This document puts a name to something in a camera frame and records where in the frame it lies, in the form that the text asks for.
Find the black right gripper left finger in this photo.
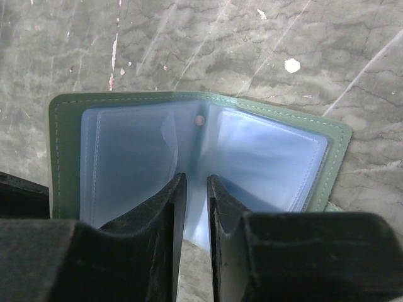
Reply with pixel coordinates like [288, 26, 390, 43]
[1, 174, 187, 301]

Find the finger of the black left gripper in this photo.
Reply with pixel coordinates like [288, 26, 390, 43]
[0, 172, 50, 219]

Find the green card holder wallet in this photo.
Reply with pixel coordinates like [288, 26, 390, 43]
[47, 91, 352, 249]

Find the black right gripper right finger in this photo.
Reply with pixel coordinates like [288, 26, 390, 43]
[207, 175, 402, 301]

